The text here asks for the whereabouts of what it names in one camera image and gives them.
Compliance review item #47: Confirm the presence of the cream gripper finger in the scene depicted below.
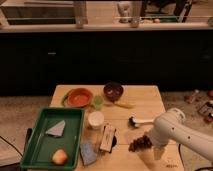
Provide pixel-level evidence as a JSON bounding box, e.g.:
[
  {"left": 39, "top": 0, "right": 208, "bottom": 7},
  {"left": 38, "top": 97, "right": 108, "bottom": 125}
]
[{"left": 153, "top": 147, "right": 165, "bottom": 160}]

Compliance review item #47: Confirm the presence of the dark red grape bunch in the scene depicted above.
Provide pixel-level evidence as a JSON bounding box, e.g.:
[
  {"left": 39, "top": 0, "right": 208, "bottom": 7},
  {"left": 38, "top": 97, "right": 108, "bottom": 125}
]
[{"left": 128, "top": 135, "right": 152, "bottom": 152}]

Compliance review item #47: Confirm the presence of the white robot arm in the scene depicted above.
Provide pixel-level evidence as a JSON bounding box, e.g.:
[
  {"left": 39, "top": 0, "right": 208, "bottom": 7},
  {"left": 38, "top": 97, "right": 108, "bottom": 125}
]
[{"left": 148, "top": 108, "right": 213, "bottom": 162}]

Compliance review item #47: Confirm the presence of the purple bowl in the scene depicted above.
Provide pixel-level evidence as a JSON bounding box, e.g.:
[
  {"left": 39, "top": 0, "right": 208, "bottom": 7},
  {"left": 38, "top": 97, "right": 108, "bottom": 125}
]
[{"left": 103, "top": 82, "right": 124, "bottom": 102}]

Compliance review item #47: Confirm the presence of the orange bowl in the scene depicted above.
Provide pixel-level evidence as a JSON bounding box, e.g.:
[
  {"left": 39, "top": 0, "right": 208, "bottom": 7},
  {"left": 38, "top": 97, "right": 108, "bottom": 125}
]
[{"left": 67, "top": 88, "right": 93, "bottom": 107}]

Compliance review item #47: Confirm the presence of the wooden whiteboard eraser block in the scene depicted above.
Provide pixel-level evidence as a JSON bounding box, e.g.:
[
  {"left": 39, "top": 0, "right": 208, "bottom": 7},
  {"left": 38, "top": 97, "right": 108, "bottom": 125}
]
[{"left": 100, "top": 124, "right": 116, "bottom": 152}]

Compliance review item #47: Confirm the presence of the yellow banana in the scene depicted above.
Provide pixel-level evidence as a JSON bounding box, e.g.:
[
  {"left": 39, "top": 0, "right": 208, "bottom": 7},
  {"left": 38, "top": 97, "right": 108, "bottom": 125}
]
[{"left": 114, "top": 101, "right": 134, "bottom": 109}]

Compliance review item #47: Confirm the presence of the blue sponge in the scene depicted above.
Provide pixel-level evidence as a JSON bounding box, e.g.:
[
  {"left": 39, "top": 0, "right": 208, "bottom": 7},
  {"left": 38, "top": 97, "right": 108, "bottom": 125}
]
[{"left": 80, "top": 141, "right": 97, "bottom": 166}]

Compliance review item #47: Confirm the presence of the white cup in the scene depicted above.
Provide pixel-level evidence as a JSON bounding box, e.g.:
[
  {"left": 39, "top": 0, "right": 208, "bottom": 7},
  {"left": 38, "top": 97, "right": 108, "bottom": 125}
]
[{"left": 88, "top": 111, "right": 104, "bottom": 129}]

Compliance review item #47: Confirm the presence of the red yellow apple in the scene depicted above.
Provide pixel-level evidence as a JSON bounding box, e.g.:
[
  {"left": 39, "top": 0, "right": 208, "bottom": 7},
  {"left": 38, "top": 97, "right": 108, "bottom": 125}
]
[{"left": 52, "top": 149, "right": 68, "bottom": 165}]

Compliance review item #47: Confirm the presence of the green plastic tray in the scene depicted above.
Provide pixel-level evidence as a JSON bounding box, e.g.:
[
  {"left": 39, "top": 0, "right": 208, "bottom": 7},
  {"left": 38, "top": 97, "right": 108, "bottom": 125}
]
[{"left": 20, "top": 108, "right": 84, "bottom": 171}]

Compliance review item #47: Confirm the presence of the white handled dish brush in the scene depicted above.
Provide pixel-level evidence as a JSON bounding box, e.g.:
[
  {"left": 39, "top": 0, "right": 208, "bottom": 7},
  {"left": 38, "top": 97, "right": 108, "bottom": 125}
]
[{"left": 129, "top": 116, "right": 154, "bottom": 128}]

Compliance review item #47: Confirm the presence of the black cable right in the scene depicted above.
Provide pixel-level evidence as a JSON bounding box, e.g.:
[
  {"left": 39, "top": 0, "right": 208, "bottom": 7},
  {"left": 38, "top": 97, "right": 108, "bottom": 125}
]
[{"left": 177, "top": 143, "right": 213, "bottom": 171}]

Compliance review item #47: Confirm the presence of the black cable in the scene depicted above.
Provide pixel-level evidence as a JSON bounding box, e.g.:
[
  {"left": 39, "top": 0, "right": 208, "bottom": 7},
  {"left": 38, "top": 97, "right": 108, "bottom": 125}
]
[
  {"left": 177, "top": 143, "right": 213, "bottom": 171},
  {"left": 0, "top": 127, "right": 33, "bottom": 171}
]

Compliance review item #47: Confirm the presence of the black cable left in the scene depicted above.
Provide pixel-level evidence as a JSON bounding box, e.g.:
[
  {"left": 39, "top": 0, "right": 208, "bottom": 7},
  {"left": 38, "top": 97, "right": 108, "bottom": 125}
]
[{"left": 0, "top": 127, "right": 33, "bottom": 171}]

